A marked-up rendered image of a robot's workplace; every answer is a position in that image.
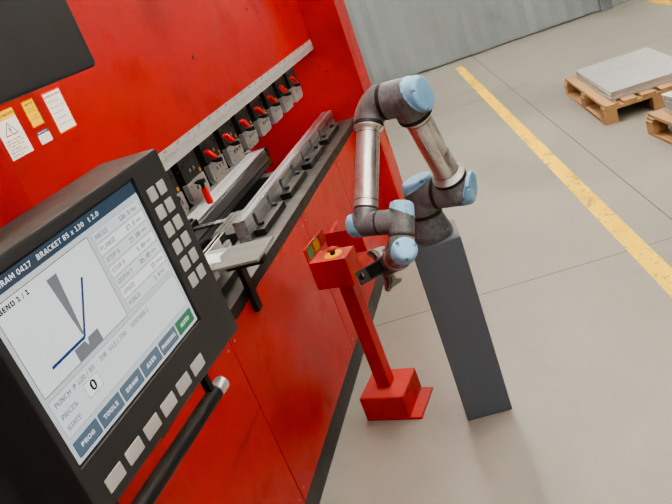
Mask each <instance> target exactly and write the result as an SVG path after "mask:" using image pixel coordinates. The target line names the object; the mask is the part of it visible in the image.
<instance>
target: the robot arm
mask: <svg viewBox="0 0 672 504"><path fill-rule="evenodd" d="M432 92H433V90H432V88H431V86H430V84H429V82H428V81H427V80H426V79H425V78H424V77H422V76H420V75H412V76H404V77H403V78H399V79H395V80H391V81H387V82H383V83H378V84H375V85H373V86H371V87H370V88H368V89H367V90H366V91H365V93H364V94H363V95H362V97H361V99H360V100H359V102H358V105H357V107H356V110H355V114H354V120H353V129H354V131H355V132H356V156H355V187H354V213H352V214H350V215H348V216H347V218H346V221H345V228H346V231H347V233H348V234H349V235H350V236H351V237H353V238H356V237H357V238H360V237H363V238H365V237H368V236H377V235H387V234H389V248H388V249H387V250H386V251H385V253H383V252H382V251H383V250H384V249H385V248H386V247H385V246H381V247H378V248H375V249H369V250H367V256H369V257H371V258H372V259H373V261H375V262H373V263H371V264H369V265H368V266H366V267H364V268H362V269H360V270H359V271H357V272H355V275H356V277H357V279H358V281H359V283H360V285H364V284H366V283H368V282H370V281H371V280H373V279H375V278H377V277H379V276H381V275H382V276H383V277H384V278H383V281H384V287H385V288H384V289H385V291H387V292H390V291H391V289H392V288H393V287H394V286H395V285H397V284H398V283H400V282H401V280H402V278H401V277H400V278H395V275H394V273H396V272H398V271H401V270H403V269H405V268H406V267H408V266H409V264H410V263H412V262H413V261H414V259H415V258H416V256H417V253H418V247H417V244H418V245H427V244H433V243H436V242H439V241H441V240H443V239H445V238H447V237H448V236H450V235H451V234H452V232H453V227H452V224H451V222H450V221H449V219H448V218H447V217H446V215H445V214H444V212H443V211H442V208H450V207H457V206H465V205H471V204H473V203H474V202H475V200H476V197H477V178H476V175H475V173H474V171H470V170H468V171H466V170H465V168H464V167H463V165H462V164H460V163H457V162H456V161H455V159H454V157H453V155H452V154H451V152H450V150H449V148H448V146H447V144H446V142H445V140H444V138H443V136H442V134H441V133H440V131H439V129H438V127H437V125H436V123H435V121H434V119H433V117H432V115H431V114H432V111H433V106H434V95H433V94H432ZM390 119H397V121H398V123H399V124H400V126H401V127H404V128H407V129H408V131H409V132H410V134H411V136H412V138H413V139H414V141H415V143H416V145H417V147H418V148H419V150H420V152H421V154H422V155H423V157H424V159H425V161H426V163H427V164H428V166H429V168H430V170H431V171H432V173H433V177H432V174H431V173H430V172H428V171H427V172H422V173H419V174H416V175H414V176H412V177H410V178H409V179H407V180H406V181H405V182H404V183H403V184H402V192H403V197H404V199H405V200H394V201H391V202H390V206H389V209H386V210H379V211H378V197H379V157H380V132H382V131H383V128H384V122H385V121H386V120H390Z"/></svg>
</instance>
